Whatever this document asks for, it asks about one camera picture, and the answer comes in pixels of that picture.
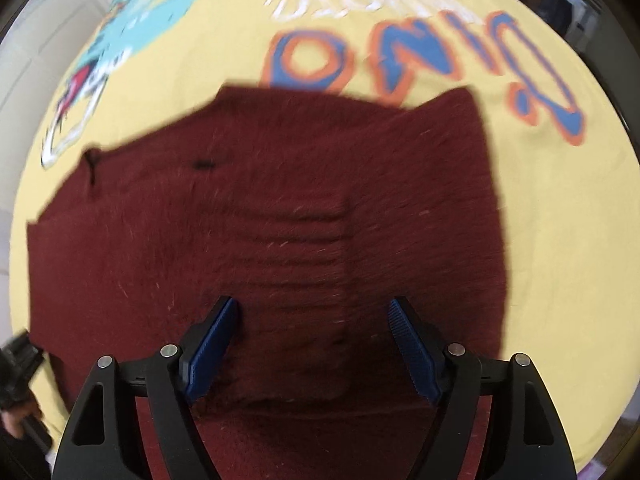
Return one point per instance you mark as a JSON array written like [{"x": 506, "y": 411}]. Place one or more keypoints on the person's left hand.
[{"x": 13, "y": 418}]

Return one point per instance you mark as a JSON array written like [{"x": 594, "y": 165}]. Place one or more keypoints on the dark red knit sweater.
[{"x": 313, "y": 211}]

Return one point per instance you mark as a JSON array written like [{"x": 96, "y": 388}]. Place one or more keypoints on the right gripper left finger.
[{"x": 103, "y": 437}]

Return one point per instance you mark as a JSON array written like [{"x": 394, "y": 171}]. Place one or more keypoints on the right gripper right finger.
[{"x": 524, "y": 439}]

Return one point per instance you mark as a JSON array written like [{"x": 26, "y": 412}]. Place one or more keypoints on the yellow dinosaur bedspread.
[{"x": 564, "y": 171}]

